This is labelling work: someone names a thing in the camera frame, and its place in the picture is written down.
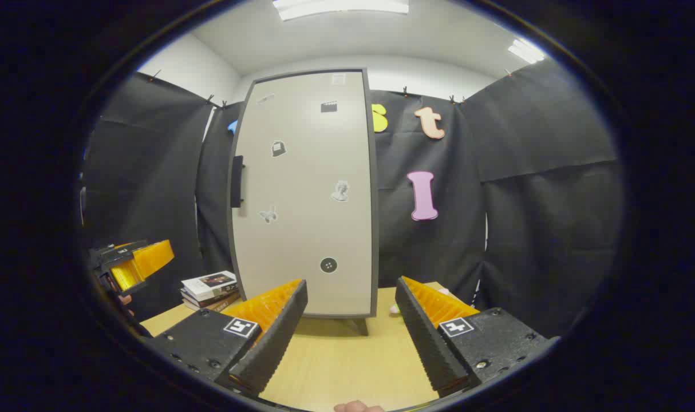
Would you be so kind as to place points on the black backdrop cloth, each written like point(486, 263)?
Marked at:
point(525, 200)

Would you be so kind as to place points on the dark cover book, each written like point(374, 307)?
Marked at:
point(221, 297)

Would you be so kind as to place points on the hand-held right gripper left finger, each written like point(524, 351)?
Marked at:
point(267, 349)

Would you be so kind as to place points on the small pink green toy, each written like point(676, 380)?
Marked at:
point(393, 309)

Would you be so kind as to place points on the white cover book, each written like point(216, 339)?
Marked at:
point(207, 282)

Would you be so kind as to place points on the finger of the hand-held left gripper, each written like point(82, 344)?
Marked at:
point(127, 276)
point(153, 257)

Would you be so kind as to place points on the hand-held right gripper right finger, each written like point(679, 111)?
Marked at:
point(433, 349)

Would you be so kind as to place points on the brown cover book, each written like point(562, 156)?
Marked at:
point(224, 305)

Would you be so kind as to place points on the dark grey cabinet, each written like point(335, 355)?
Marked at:
point(375, 229)

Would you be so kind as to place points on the long ceiling light panel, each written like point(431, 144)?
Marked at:
point(339, 7)

